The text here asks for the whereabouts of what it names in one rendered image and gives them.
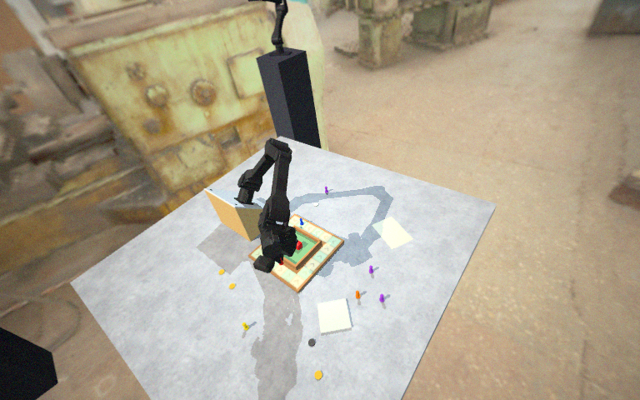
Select cream flat rectangle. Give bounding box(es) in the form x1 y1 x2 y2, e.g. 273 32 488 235
372 217 413 249

